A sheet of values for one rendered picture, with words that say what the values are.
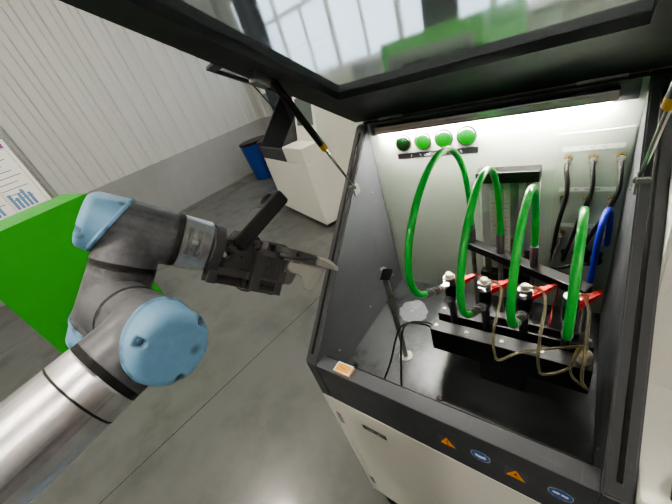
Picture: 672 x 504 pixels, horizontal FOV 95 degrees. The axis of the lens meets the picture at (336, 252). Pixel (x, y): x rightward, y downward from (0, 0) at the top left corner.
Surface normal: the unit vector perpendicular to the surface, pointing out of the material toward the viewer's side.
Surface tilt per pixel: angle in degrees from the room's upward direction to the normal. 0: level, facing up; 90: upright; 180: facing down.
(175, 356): 90
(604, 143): 90
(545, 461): 0
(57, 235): 90
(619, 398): 43
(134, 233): 78
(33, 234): 90
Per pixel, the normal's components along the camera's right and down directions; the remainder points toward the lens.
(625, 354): -0.58, -0.20
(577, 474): -0.29, -0.81
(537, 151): -0.55, 0.57
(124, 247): 0.51, 0.04
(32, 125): 0.71, 0.18
